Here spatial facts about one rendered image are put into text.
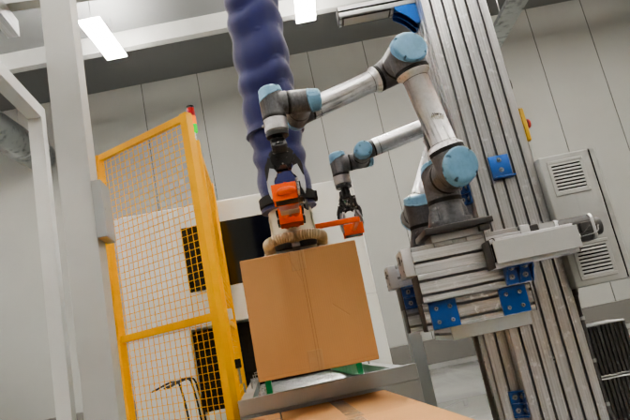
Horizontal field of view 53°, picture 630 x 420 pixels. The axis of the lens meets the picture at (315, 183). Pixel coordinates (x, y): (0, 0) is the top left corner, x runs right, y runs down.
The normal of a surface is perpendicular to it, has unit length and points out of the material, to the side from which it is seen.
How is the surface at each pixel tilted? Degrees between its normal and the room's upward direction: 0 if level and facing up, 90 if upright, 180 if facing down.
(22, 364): 90
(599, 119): 90
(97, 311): 90
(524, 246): 90
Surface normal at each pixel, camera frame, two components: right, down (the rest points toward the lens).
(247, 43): -0.41, -0.34
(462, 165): 0.21, -0.14
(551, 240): -0.02, -0.24
